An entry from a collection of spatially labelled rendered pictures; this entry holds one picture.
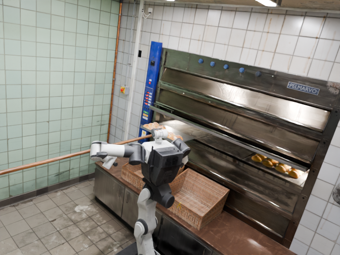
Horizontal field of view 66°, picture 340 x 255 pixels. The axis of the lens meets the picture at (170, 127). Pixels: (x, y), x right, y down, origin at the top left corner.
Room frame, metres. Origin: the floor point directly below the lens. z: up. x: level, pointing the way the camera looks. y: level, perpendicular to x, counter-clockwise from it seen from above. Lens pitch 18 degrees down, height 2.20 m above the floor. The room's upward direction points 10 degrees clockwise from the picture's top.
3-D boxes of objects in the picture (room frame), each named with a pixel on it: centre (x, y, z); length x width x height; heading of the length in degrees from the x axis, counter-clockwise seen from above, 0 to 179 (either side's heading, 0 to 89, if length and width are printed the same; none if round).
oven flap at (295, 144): (2.59, -0.51, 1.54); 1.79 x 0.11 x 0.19; 52
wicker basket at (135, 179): (2.74, 0.11, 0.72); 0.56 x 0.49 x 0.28; 53
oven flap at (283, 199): (2.59, -0.51, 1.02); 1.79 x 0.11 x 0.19; 52
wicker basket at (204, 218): (2.37, -0.36, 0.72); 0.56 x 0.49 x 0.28; 52
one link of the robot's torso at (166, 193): (1.89, 0.00, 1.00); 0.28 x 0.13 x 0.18; 53
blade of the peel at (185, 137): (2.86, 0.02, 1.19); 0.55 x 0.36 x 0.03; 53
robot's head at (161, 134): (1.95, 0.07, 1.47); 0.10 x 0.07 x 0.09; 129
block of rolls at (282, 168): (2.58, -1.24, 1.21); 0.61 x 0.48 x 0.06; 142
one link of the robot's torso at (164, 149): (1.90, 0.03, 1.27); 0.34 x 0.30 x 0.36; 129
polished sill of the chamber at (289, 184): (2.61, -0.52, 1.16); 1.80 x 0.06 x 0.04; 52
